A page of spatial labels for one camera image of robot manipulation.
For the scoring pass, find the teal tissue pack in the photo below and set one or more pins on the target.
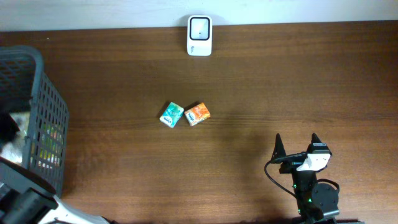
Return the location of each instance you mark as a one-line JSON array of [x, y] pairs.
[[171, 115]]

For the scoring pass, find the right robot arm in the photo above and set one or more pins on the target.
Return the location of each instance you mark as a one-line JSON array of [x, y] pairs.
[[317, 199]]

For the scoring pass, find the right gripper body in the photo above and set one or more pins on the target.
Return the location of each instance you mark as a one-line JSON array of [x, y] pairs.
[[300, 175]]

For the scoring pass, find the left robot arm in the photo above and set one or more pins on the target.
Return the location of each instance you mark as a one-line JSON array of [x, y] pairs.
[[28, 198]]

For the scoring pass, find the white barcode scanner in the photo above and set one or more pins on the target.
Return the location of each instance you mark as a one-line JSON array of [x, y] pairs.
[[199, 35]]

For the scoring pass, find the green tea carton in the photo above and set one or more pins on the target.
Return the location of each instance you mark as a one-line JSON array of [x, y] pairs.
[[48, 146]]

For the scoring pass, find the orange tissue pack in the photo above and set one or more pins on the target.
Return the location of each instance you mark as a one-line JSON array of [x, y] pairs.
[[197, 114]]

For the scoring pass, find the grey plastic mesh basket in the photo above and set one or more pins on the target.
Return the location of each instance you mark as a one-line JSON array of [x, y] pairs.
[[26, 88]]

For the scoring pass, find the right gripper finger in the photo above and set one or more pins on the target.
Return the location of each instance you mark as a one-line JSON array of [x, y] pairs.
[[279, 152], [315, 144]]

